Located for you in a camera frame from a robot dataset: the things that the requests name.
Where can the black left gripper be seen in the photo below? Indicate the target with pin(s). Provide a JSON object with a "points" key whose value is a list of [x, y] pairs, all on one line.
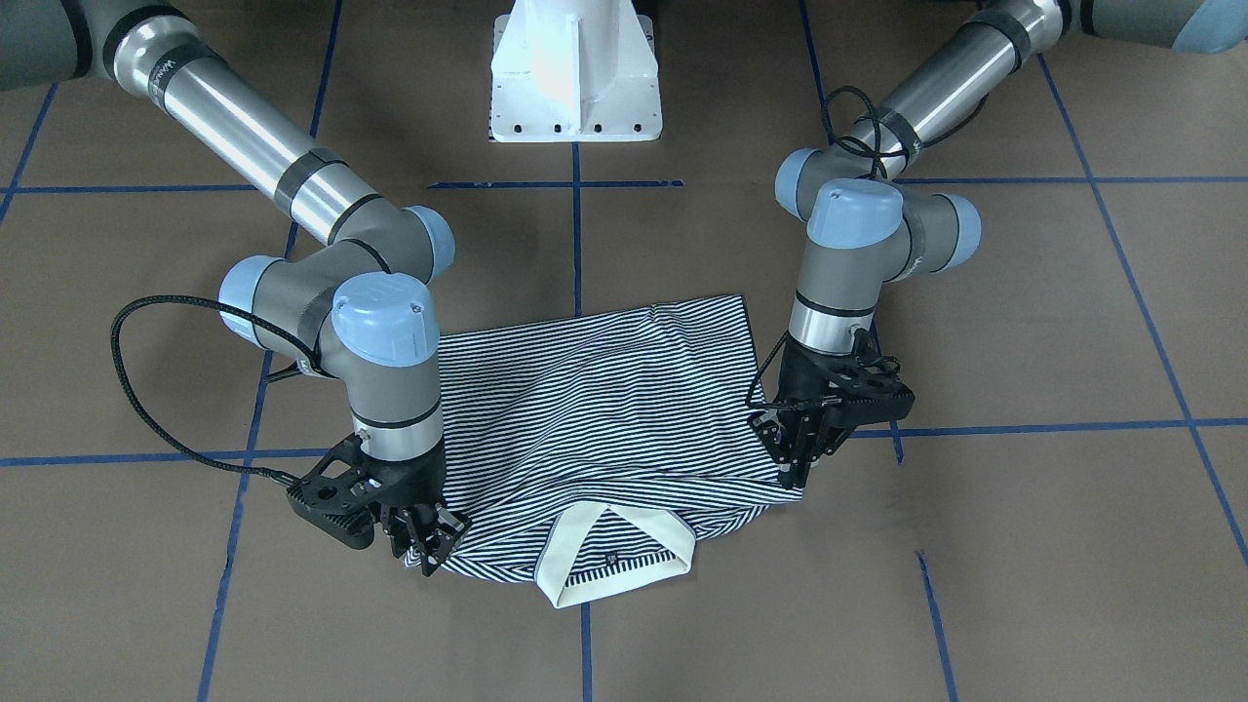
{"points": [[801, 375]]}

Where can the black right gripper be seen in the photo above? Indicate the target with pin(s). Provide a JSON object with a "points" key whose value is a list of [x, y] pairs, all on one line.
{"points": [[416, 485]]}

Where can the striped polo shirt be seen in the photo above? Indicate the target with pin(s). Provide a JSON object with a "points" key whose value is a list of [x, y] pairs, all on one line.
{"points": [[593, 454]]}

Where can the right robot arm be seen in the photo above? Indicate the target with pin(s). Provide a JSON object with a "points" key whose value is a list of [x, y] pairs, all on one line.
{"points": [[358, 310]]}

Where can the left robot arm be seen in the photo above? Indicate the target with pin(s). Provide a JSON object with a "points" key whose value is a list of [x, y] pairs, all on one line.
{"points": [[864, 230]]}

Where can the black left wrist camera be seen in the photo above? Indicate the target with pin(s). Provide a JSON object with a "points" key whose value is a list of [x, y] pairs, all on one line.
{"points": [[869, 390]]}

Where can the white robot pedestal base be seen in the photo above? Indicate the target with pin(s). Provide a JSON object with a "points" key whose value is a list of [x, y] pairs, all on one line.
{"points": [[574, 71]]}

